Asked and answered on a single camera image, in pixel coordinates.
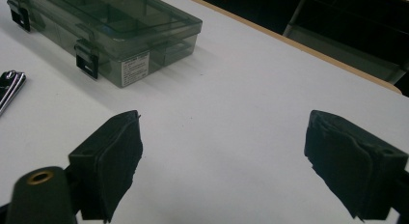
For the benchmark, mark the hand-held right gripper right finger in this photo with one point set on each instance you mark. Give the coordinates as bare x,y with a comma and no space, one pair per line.
350,159

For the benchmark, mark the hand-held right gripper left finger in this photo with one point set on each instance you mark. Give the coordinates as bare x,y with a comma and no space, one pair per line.
109,159

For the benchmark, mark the silver metal nail clipper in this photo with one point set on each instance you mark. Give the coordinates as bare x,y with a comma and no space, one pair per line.
9,89

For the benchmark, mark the translucent grey compartment storage box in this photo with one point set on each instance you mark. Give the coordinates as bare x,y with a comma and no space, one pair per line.
128,31

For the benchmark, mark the grey metal stand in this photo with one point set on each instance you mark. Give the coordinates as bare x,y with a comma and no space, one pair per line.
347,47

